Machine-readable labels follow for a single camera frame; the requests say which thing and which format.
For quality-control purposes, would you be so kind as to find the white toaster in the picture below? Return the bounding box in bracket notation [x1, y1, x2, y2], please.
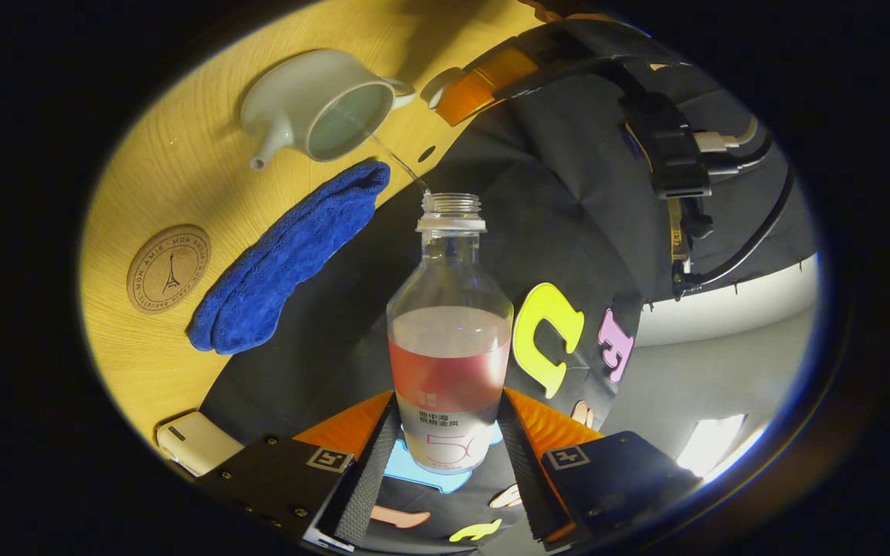
[155, 410, 246, 478]

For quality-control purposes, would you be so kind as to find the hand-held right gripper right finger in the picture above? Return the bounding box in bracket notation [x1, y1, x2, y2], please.
[495, 388, 702, 549]

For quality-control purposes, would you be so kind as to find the black cable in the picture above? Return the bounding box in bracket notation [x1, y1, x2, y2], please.
[688, 131, 796, 290]

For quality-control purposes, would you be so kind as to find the blue towel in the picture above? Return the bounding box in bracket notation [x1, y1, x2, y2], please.
[186, 160, 392, 356]

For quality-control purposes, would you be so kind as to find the round cork coaster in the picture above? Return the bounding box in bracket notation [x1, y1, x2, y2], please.
[126, 224, 212, 315]

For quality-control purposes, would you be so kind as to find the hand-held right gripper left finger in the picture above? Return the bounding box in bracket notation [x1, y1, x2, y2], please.
[196, 390, 402, 549]

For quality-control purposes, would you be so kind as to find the white ceramic teacup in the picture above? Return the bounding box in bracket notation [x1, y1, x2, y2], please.
[240, 49, 416, 171]

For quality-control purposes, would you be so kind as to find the clear plastic water bottle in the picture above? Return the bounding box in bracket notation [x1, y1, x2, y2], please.
[386, 192, 515, 474]

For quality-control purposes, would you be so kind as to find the white cable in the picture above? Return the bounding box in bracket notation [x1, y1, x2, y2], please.
[692, 116, 760, 155]

